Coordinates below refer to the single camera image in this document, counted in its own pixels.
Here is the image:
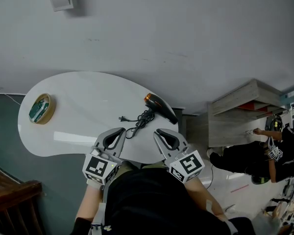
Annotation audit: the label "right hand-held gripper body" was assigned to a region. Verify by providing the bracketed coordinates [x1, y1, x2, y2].
[163, 144, 206, 184]

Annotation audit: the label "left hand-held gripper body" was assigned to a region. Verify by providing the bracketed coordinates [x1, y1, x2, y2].
[82, 142, 123, 185]

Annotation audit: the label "black orange hair dryer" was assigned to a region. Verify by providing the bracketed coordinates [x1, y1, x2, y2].
[118, 92, 179, 140]

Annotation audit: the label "white kidney-shaped table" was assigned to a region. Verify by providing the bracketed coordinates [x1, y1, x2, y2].
[17, 70, 182, 165]

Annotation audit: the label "person's left forearm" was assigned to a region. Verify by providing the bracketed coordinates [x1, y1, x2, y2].
[75, 184, 105, 223]

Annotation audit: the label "person's right forearm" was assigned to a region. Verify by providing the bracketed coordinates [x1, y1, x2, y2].
[185, 177, 229, 222]

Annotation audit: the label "beige wrist band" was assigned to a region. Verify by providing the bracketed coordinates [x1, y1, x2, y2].
[86, 178, 105, 190]

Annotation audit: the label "person's olive trousers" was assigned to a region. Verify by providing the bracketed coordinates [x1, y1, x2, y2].
[111, 160, 168, 179]

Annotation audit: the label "person's black shirt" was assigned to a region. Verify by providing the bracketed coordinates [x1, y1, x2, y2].
[70, 167, 256, 235]

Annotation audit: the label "pink floor strip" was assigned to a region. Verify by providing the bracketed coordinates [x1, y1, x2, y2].
[230, 184, 250, 193]

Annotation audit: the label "grey wooden shelf cabinet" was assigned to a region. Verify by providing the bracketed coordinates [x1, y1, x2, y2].
[207, 78, 293, 148]

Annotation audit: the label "round wooden box green contents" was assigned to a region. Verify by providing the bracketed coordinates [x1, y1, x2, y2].
[28, 92, 57, 125]

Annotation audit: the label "brown wooden furniture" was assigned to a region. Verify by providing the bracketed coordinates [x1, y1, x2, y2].
[0, 168, 44, 235]

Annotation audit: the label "white metal rack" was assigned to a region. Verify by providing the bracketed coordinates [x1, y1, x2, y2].
[259, 175, 294, 235]

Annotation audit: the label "grey file box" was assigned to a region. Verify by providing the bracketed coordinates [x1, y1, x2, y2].
[279, 83, 294, 105]

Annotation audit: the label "white right harness strap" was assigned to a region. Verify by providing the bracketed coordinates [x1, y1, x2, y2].
[205, 198, 239, 233]

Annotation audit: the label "white harness strap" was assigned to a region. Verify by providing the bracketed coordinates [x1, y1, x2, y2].
[205, 198, 239, 233]
[87, 202, 108, 235]

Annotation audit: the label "white left harness strap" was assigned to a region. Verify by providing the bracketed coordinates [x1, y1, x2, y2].
[87, 202, 108, 235]

